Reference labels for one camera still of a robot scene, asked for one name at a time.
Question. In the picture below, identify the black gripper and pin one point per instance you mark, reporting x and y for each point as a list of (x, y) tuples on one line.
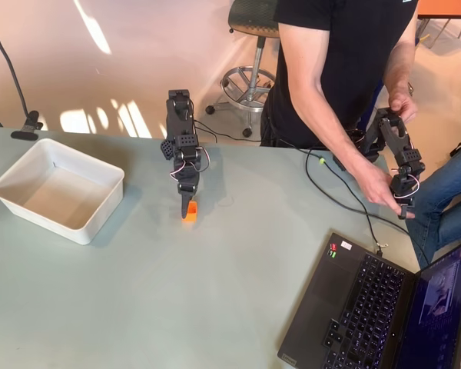
[(187, 189)]

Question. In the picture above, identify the orange cube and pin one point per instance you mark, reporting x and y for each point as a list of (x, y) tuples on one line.
[(192, 215)]

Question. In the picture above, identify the black leader arm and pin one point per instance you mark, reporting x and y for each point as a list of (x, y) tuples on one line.
[(401, 153)]

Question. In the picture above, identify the person's left forearm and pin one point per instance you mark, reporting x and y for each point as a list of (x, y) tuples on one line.
[(399, 69)]

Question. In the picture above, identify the person's right forearm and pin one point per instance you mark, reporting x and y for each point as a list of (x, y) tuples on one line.
[(338, 142)]

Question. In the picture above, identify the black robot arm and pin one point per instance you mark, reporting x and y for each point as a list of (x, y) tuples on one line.
[(178, 115)]

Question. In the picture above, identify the white plastic bin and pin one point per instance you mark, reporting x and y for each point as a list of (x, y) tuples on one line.
[(65, 192)]

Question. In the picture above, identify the person's right hand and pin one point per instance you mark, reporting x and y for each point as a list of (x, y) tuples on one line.
[(376, 190)]

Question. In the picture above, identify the person's left hand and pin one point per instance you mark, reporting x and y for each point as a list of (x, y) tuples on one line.
[(403, 104)]

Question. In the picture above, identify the metal stool with green seat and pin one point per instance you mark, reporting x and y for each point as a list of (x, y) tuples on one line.
[(253, 69)]

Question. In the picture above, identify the black table clamp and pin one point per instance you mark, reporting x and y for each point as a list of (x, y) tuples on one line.
[(28, 125)]

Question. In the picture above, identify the dark grey laptop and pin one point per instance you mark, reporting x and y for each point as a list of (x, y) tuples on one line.
[(353, 303)]

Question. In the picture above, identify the person's torso in black shirt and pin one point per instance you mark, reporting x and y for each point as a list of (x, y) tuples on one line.
[(338, 57)]

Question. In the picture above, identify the seated person's leg in jeans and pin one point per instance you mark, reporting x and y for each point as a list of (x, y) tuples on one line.
[(442, 203)]

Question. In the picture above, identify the orange table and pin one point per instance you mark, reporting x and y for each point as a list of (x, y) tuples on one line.
[(443, 7)]

